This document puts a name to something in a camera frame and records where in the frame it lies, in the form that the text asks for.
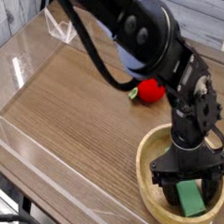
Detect clear acrylic corner bracket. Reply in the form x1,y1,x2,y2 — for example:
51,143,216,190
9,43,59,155
44,9,77,44

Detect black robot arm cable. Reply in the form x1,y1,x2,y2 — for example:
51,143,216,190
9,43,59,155
58,0,142,96

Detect green rectangular block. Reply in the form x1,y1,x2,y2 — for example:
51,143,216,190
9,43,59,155
176,180,206,217

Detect red plush strawberry toy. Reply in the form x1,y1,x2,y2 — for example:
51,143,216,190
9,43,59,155
128,79,165,103

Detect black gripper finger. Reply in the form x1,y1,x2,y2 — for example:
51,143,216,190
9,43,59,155
163,185,180,206
201,178,220,204

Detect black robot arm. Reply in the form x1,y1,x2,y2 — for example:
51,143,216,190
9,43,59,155
57,0,224,205

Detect clear acrylic wall panel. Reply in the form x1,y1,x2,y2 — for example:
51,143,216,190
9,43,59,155
0,115,150,224

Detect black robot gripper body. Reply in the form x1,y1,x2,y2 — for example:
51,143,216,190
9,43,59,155
150,142,224,187

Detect brown wooden bowl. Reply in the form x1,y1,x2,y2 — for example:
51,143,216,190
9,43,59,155
136,124,224,224

